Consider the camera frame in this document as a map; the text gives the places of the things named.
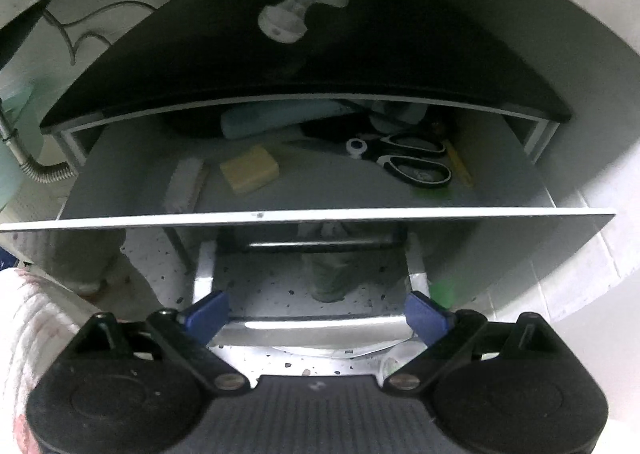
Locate flexible metal hose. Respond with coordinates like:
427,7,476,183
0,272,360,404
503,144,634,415
0,104,74,185

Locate black and white scissors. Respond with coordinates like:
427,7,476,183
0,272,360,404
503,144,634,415
346,132,453,189

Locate white drawer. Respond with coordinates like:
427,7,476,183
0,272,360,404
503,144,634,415
0,92,617,349

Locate black countertop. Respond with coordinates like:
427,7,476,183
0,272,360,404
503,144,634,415
39,0,574,135

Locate white scrubbing brush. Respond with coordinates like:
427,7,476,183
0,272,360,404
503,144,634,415
164,158,210,213

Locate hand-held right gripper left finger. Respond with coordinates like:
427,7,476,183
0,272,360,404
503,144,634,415
66,291,252,392

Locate white patterned cloth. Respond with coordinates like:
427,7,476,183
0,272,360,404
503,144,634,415
0,268,101,454

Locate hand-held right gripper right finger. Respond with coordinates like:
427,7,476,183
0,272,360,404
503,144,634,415
384,291,572,392

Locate yellow sponge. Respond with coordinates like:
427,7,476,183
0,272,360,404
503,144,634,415
219,144,281,193

